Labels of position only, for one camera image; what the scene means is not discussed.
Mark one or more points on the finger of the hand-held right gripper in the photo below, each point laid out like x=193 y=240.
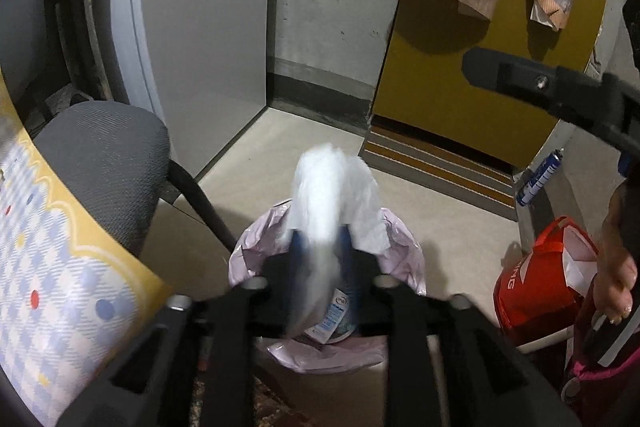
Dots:
x=525 y=77

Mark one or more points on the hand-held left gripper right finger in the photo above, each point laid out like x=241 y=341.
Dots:
x=347 y=267

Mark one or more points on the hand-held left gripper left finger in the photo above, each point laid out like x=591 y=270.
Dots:
x=295 y=257

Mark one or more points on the bin with pink liner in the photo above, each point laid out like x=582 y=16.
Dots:
x=260 y=247

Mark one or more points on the clear plastic packaging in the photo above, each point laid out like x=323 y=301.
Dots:
x=320 y=187

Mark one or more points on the person's right hand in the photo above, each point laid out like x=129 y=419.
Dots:
x=612 y=267

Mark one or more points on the yellow door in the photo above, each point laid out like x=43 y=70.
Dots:
x=440 y=82

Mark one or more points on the blue spray can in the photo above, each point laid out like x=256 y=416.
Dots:
x=540 y=177

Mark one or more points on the striped doormat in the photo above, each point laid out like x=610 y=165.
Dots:
x=440 y=167

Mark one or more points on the red shopping bag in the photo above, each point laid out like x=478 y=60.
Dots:
x=530 y=287

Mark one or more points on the grey office chair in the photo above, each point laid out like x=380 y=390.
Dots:
x=100 y=157

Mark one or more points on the blue checkered chair cloth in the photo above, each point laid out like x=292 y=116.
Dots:
x=65 y=287

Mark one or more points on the grey refrigerator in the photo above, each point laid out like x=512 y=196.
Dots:
x=200 y=32

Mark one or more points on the dark red jacket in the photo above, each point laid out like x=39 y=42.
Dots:
x=610 y=387

